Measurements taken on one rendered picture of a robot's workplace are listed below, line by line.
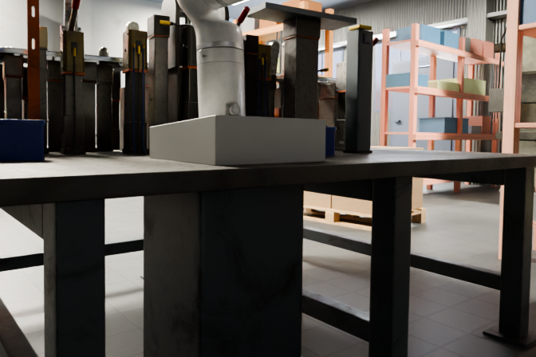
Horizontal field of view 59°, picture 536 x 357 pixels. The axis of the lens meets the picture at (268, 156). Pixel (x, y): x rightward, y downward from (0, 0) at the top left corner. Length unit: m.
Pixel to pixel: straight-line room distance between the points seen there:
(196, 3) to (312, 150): 0.48
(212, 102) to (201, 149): 0.19
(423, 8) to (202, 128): 8.46
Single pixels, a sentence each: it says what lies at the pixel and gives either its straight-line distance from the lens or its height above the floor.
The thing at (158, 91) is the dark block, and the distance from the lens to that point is 1.49.
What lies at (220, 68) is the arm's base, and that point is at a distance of 1.18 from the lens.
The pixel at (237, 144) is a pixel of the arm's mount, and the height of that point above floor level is 0.74.
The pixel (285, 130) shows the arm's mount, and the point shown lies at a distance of 1.08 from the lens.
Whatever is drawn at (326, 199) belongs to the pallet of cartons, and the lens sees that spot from 4.17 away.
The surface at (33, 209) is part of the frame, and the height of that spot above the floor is 0.63.
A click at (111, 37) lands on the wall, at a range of 9.94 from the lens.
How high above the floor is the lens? 0.77
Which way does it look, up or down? 3 degrees down
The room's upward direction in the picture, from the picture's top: 1 degrees clockwise
